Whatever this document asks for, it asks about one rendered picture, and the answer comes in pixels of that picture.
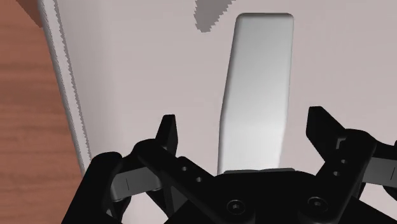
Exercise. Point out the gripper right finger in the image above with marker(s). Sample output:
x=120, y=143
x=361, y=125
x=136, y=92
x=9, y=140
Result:
x=347, y=161

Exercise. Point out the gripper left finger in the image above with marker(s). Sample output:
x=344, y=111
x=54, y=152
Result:
x=161, y=167

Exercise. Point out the white table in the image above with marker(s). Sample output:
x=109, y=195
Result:
x=139, y=77

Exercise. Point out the white flat oblong object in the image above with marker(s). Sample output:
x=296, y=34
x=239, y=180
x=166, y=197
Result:
x=257, y=93

